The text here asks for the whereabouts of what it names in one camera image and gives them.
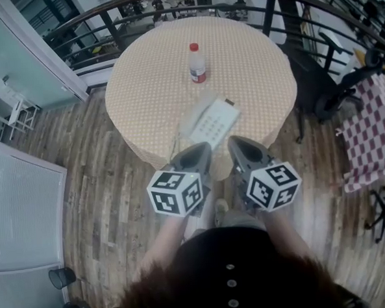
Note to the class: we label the black metal railing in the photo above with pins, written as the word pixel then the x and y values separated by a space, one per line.
pixel 111 31

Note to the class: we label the pink checked tablecloth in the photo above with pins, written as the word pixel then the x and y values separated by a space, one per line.
pixel 373 132

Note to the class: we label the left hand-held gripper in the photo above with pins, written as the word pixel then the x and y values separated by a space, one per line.
pixel 174 196

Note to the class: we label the round table with beige cloth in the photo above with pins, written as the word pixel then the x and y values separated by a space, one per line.
pixel 149 87

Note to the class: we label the white telephone base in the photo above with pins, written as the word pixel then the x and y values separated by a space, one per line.
pixel 218 122

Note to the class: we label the person's shoe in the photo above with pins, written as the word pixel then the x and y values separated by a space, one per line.
pixel 221 210

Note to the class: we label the person's black buttoned top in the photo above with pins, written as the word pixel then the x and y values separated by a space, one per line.
pixel 224 249

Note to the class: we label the black mesh wastebasket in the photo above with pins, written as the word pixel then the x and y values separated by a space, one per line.
pixel 62 278

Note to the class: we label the clear bottle with red cap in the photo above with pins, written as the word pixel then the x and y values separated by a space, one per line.
pixel 197 68

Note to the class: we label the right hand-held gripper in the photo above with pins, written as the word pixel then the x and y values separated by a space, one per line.
pixel 272 187

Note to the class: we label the person's grey trousers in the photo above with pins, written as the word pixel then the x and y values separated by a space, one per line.
pixel 242 218

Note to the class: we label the white metal stool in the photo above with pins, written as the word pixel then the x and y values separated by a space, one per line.
pixel 17 108

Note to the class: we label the person's right forearm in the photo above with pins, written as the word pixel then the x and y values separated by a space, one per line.
pixel 285 232

